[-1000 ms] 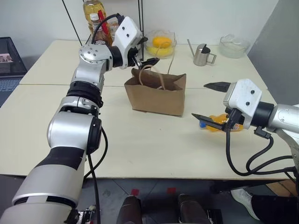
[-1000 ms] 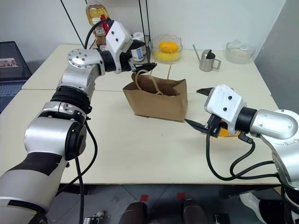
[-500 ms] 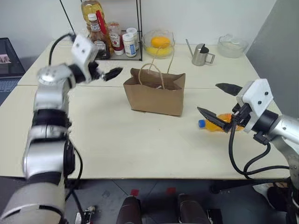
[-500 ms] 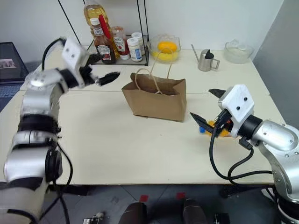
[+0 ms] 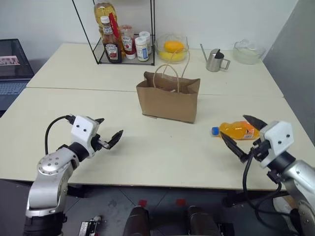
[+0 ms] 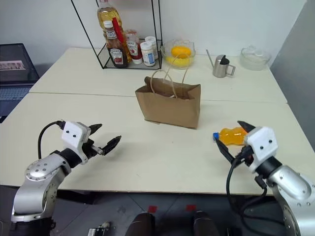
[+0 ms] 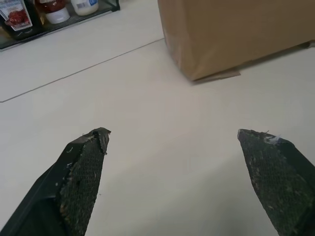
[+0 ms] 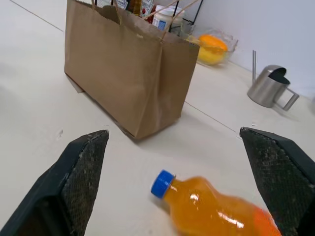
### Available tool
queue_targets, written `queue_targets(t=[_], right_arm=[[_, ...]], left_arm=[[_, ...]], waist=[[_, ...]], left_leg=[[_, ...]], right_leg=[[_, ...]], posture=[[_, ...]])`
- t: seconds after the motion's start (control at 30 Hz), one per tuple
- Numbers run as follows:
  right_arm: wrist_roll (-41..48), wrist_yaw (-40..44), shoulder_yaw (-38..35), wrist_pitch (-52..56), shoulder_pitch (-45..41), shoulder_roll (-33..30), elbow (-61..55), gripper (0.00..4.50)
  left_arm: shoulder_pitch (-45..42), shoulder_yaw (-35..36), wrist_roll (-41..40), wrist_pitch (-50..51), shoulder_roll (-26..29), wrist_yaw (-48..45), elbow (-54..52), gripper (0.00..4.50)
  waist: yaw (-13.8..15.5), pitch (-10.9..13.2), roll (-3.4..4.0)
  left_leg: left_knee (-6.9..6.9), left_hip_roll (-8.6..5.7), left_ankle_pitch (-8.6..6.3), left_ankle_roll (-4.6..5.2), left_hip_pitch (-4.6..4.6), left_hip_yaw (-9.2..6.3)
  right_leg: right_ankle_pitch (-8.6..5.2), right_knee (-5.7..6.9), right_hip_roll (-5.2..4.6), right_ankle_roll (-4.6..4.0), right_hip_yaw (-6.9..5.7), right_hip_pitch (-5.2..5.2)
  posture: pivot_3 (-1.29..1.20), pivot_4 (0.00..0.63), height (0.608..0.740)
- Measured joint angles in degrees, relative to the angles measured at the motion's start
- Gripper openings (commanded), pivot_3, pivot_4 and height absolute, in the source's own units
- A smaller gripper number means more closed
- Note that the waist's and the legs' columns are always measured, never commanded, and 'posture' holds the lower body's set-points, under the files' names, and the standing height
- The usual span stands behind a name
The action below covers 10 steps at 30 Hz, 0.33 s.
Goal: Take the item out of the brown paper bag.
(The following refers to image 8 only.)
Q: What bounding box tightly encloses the white spice jar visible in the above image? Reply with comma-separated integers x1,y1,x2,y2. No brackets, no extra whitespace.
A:
152,5,186,32

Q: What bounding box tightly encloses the brown paper bag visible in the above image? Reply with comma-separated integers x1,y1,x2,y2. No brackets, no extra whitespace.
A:
63,0,201,141

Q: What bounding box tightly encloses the yellow lemon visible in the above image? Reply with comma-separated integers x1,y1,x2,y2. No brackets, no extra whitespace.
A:
197,46,227,65

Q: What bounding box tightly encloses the glass fruit bowl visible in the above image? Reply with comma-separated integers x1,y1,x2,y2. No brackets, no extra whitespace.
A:
189,28,239,67

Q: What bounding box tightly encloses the red squeeze ketchup bottle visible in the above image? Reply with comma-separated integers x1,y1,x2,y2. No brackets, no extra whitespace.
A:
141,0,158,24

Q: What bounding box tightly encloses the black wire rack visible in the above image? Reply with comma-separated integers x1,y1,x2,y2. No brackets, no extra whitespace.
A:
94,0,205,38

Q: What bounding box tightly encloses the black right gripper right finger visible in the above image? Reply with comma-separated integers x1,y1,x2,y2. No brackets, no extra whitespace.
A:
239,126,315,236

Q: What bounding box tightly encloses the orange fruit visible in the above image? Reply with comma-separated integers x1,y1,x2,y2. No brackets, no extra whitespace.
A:
198,34,228,53

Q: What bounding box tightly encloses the orange drink bottle blue cap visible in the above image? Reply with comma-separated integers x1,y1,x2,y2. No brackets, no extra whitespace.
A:
150,169,284,236

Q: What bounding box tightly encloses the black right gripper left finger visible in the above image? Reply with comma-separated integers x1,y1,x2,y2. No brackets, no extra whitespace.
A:
0,129,110,236

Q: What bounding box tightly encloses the steel watering can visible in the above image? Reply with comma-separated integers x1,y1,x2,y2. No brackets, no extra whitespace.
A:
247,50,300,112

